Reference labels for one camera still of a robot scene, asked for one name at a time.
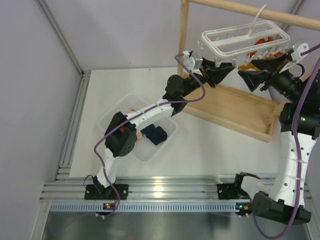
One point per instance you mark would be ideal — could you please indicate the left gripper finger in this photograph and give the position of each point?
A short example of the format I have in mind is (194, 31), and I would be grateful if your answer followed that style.
(211, 66)
(217, 75)

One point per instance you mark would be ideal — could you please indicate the aluminium corner frame post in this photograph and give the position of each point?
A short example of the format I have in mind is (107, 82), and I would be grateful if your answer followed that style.
(60, 35)

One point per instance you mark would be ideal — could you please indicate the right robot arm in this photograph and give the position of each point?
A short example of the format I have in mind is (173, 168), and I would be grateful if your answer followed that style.
(300, 129)

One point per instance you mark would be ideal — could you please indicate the clear plastic bin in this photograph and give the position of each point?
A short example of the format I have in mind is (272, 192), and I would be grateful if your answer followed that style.
(144, 149)

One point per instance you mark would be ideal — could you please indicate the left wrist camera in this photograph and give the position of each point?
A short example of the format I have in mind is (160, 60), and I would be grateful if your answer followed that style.
(193, 61)

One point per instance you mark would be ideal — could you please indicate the yellow sock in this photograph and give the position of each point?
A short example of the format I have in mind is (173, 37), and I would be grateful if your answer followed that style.
(248, 66)

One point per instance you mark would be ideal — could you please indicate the wooden drying rack frame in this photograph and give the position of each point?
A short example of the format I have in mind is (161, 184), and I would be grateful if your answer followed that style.
(241, 111)

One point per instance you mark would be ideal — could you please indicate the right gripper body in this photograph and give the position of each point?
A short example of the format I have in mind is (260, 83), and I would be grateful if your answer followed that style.
(276, 70)

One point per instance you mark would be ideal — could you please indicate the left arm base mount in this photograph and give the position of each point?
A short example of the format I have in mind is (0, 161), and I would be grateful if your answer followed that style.
(96, 191)

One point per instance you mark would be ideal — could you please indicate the orange sock near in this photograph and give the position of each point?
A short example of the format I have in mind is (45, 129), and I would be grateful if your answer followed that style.
(279, 53)

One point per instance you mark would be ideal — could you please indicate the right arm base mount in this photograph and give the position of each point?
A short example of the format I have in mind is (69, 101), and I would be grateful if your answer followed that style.
(233, 191)

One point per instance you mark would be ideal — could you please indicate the navy blue sock pair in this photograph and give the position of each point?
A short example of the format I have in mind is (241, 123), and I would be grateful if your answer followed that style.
(155, 134)

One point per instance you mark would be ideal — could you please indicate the white plastic clip hanger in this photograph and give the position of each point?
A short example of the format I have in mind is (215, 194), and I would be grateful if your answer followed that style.
(241, 44)

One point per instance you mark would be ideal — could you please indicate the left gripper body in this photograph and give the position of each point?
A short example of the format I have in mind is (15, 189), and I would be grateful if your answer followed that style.
(204, 72)

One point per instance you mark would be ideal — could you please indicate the aluminium rail beam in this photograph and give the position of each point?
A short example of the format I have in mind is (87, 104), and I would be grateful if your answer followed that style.
(158, 188)

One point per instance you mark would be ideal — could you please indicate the red and beige sock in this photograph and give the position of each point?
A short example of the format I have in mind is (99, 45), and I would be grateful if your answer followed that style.
(139, 136)

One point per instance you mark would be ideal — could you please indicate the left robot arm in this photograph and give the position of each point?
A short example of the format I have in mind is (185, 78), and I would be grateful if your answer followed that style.
(120, 136)

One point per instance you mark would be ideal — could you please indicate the grey slotted cable duct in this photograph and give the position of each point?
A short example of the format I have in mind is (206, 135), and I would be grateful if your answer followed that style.
(153, 207)

